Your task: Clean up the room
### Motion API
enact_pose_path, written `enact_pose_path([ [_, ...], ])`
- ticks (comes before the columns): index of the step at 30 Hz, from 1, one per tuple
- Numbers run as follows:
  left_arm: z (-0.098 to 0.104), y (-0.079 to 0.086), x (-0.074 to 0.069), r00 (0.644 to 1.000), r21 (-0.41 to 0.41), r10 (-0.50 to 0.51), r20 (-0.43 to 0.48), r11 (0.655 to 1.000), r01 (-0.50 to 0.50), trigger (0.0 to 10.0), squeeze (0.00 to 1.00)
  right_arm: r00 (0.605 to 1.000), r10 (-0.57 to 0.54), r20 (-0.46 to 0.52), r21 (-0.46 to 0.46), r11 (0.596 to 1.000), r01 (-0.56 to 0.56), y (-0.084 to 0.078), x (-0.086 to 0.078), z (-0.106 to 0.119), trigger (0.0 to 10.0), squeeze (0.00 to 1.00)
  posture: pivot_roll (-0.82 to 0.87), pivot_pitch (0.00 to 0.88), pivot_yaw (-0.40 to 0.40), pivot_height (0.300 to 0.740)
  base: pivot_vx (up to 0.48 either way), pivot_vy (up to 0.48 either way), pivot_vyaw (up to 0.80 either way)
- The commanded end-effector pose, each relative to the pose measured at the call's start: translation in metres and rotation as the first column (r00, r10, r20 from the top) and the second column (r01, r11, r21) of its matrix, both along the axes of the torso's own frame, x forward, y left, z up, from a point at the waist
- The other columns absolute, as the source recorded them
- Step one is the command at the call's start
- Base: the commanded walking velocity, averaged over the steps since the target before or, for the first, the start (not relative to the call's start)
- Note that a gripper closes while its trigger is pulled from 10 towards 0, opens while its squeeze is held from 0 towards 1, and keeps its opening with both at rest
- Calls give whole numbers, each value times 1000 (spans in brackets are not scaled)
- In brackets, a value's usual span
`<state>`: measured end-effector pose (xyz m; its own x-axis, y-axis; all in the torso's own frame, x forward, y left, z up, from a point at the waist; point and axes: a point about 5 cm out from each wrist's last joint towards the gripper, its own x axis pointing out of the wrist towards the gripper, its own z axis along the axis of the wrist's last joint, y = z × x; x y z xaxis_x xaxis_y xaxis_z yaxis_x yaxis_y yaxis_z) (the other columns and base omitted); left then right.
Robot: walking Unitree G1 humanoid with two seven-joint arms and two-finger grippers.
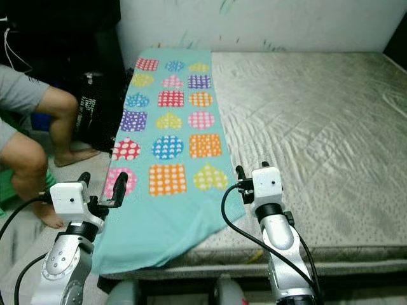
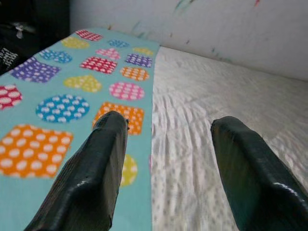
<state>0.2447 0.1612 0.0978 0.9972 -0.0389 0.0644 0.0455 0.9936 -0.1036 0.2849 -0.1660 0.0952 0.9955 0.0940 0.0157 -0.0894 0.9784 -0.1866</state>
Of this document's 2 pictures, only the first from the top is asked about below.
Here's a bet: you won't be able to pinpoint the teal blanket with dotted shapes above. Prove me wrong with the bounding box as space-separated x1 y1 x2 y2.
92 50 245 275

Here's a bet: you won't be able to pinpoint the grey quilted mattress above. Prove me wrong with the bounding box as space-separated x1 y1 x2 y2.
102 51 407 280

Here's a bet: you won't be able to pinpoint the black bag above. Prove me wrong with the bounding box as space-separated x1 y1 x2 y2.
76 71 121 153

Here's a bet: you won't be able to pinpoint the green plastic stool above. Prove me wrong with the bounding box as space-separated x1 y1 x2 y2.
0 170 58 205

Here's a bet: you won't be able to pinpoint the grey left robot leg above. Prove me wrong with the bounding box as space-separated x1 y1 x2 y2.
105 281 141 305

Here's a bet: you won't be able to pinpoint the grey robot leg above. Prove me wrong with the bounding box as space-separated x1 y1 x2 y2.
213 280 249 305
105 281 141 305

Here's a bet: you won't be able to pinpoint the person in grey shorts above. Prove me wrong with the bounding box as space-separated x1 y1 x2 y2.
0 64 102 229

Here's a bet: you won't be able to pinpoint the grey right robot leg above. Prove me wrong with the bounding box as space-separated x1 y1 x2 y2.
213 280 249 305

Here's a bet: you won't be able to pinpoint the large black furniture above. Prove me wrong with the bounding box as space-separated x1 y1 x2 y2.
0 0 121 86

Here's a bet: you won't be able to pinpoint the dark tufted headboard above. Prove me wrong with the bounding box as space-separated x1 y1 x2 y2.
385 25 407 58

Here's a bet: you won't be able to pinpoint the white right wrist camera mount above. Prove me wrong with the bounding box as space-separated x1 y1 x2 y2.
250 166 286 210

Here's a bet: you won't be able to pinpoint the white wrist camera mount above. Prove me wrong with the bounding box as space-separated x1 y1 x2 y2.
50 182 99 233
250 166 286 210

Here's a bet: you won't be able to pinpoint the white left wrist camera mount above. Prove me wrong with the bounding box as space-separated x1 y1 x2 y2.
50 182 99 233

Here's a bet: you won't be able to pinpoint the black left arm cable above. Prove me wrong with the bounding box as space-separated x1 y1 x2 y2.
0 194 53 305

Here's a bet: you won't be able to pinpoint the thin white cable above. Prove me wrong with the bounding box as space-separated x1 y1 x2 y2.
3 27 32 72

